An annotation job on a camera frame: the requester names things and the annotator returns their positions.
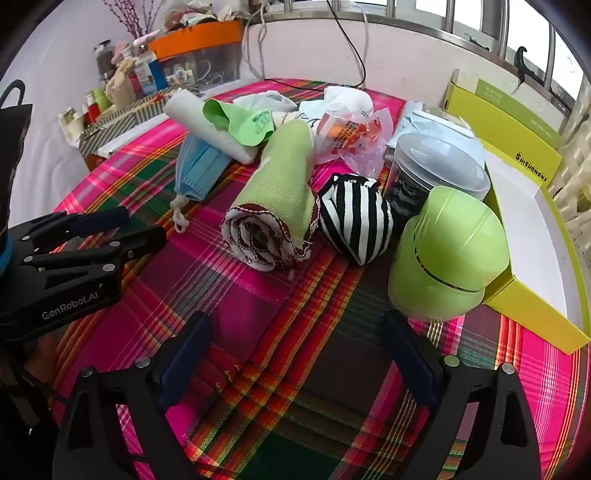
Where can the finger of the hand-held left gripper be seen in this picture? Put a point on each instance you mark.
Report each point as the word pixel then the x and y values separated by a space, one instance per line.
pixel 92 219
pixel 138 241

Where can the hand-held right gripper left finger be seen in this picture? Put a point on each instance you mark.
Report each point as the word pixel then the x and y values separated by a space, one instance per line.
pixel 184 355

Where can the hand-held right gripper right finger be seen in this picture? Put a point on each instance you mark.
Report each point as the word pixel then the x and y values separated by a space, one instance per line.
pixel 408 351

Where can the blue face mask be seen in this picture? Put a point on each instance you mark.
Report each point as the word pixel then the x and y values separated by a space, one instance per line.
pixel 198 170

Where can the white paper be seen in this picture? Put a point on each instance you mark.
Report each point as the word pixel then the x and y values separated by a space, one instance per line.
pixel 194 117

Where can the black white striped sock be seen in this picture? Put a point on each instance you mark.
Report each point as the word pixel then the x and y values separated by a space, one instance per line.
pixel 355 221

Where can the green towel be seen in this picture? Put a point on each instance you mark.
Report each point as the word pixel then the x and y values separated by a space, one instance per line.
pixel 277 184

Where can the green nonwoven bag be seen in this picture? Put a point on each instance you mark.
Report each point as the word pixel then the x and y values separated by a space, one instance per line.
pixel 240 122

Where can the yellow-green box tray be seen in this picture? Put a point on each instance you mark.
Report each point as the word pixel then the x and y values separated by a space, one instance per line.
pixel 521 221

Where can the orange printed plastic wrapper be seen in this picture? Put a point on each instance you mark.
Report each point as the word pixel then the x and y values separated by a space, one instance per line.
pixel 351 138

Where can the white soft cloth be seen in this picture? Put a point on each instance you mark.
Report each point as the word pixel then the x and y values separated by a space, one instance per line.
pixel 346 100

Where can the pink green plaid blanket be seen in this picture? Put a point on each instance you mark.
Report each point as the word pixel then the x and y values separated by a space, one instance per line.
pixel 277 369

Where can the small white bottle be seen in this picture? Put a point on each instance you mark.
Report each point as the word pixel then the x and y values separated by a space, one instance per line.
pixel 69 122

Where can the small red bottle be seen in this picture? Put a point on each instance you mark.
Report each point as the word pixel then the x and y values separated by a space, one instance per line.
pixel 92 110

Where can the striped storage box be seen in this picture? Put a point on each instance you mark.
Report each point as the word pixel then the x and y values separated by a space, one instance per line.
pixel 134 117

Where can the green plastic jar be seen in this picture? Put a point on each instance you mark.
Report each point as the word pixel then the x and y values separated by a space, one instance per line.
pixel 452 240

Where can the small green bottle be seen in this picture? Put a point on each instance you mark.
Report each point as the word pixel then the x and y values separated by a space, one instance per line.
pixel 101 99

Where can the beige plush toy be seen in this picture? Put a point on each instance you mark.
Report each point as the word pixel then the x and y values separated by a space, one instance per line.
pixel 121 87

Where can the pump bottle with blue label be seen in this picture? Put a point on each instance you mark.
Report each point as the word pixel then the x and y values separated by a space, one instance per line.
pixel 150 74

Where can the dark glass jar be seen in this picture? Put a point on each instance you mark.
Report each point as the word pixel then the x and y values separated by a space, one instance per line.
pixel 105 62

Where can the dried flower branches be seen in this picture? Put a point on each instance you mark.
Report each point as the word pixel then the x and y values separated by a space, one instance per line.
pixel 127 16

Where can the orange lidded clear box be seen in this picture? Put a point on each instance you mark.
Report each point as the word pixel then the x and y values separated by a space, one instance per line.
pixel 198 37

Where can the light blue wet wipes pack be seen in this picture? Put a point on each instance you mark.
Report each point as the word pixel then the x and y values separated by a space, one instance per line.
pixel 443 129

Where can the pile of clutter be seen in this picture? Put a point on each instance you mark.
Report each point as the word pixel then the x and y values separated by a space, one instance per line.
pixel 198 14

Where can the black hook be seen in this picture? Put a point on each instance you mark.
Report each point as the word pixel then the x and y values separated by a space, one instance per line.
pixel 523 64

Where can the metal window railing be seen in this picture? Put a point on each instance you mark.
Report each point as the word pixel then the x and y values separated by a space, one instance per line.
pixel 415 23

